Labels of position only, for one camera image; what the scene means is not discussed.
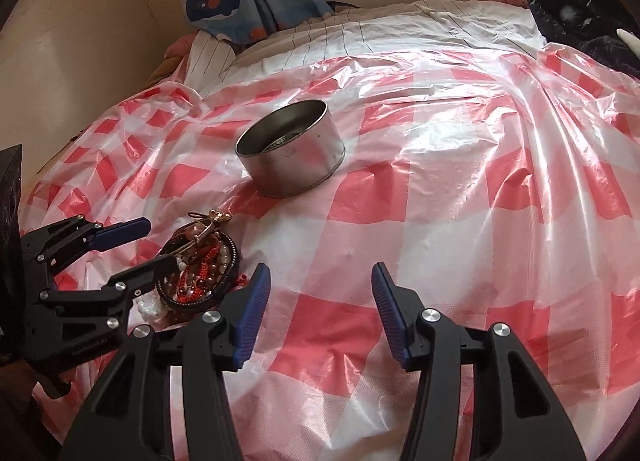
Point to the round silver metal tin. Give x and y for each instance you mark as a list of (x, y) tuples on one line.
[(291, 150)]

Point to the red white checkered plastic sheet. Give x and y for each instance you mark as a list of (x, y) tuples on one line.
[(500, 187)]

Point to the silver metal bangle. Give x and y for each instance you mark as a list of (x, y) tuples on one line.
[(192, 236)]

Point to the black plastic bag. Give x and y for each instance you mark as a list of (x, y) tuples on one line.
[(591, 27)]

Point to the striped white bed sheet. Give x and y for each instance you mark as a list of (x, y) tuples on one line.
[(422, 25)]

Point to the striped pillow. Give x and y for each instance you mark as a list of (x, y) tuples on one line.
[(209, 60)]

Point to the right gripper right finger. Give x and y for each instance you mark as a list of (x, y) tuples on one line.
[(516, 414)]

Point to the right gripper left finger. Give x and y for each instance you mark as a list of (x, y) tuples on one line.
[(127, 413)]

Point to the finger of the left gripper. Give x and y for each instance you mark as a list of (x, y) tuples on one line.
[(120, 289), (59, 245)]

